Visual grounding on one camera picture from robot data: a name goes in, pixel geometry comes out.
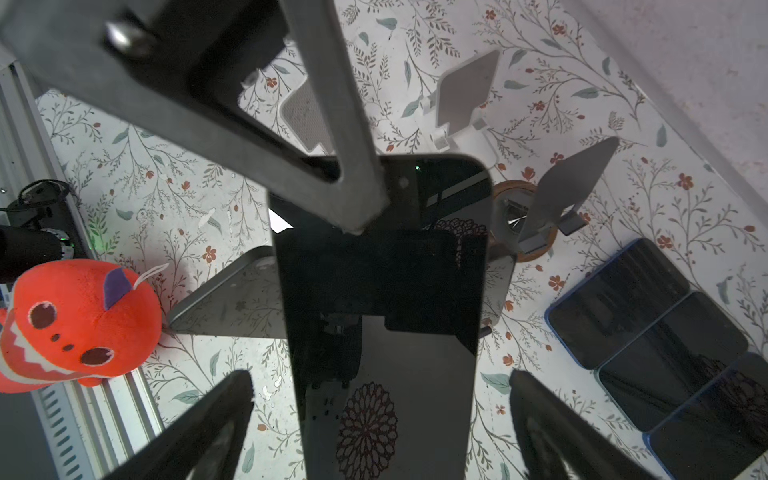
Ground wooden base phone stand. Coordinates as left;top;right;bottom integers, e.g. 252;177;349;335
489;136;620;263

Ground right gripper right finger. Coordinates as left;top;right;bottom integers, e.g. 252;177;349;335
509;370;652;479

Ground red shark plush toy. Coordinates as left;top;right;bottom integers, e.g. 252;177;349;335
1;259;163;394

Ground blue phone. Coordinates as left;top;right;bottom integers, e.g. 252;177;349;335
645;353;767;479
545;238;690;370

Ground teal green phone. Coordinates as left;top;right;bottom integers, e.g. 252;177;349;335
597;292;749;432

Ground white phone stand rear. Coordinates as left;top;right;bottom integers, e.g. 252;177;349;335
419;49;501;152

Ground black phone front stand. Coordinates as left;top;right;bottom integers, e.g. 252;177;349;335
274;154;492;479

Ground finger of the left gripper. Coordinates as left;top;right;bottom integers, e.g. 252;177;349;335
179;0;391;235

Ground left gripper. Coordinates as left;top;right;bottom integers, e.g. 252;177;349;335
1;1;300;180

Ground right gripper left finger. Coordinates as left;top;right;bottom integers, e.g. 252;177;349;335
107;370;254;480

